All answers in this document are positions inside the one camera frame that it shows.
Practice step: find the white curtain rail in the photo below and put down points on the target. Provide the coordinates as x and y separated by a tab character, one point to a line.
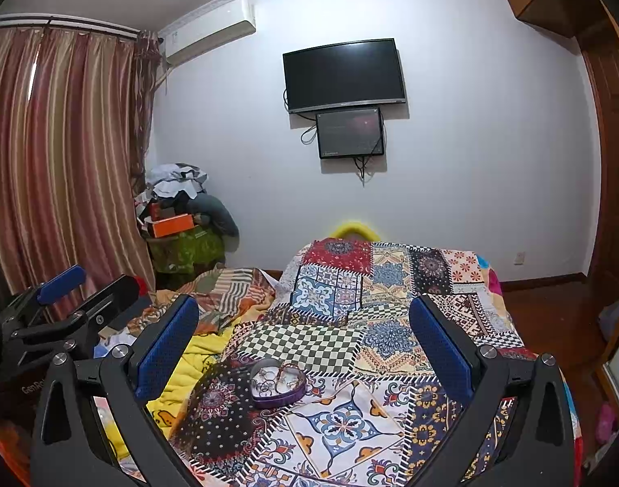
60	24

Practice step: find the pink item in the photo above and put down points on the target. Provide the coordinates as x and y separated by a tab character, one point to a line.
607	423

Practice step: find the white wall outlet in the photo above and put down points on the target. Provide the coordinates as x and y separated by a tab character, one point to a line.
518	257

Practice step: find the black wall television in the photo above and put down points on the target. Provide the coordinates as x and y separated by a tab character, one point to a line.
345	76

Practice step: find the yellow duck print blanket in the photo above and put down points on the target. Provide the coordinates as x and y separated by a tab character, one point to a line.
197	360

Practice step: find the pile of clothes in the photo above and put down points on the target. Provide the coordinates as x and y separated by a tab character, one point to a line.
177	180

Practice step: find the patchwork printed blanket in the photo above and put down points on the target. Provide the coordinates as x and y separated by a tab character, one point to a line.
339	426

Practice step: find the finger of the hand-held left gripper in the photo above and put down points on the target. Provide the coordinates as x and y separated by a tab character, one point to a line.
60	284
106	299

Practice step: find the striped orange blanket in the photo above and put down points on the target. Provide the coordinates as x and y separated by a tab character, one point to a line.
228	289

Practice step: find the small black monitor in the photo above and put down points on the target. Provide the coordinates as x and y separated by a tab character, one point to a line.
350	132

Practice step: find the striped brown curtain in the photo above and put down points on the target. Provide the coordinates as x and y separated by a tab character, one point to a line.
60	162

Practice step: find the white air conditioner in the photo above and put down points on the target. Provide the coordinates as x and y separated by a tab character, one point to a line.
213	35

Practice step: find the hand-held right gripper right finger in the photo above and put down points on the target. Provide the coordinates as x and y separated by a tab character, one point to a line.
441	350

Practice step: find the brown wooden wardrobe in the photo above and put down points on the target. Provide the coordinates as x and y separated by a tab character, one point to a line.
613	111

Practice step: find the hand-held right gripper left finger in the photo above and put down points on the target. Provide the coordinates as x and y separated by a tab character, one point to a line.
167	350

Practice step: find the orange cloth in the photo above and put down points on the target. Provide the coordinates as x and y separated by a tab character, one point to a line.
5	456

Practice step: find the purple heart-shaped tin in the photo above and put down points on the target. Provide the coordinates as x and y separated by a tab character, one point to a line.
276	398

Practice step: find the orange box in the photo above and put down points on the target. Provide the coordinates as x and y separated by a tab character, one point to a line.
172	226

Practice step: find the green cloth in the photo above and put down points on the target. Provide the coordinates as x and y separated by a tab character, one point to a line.
187	251

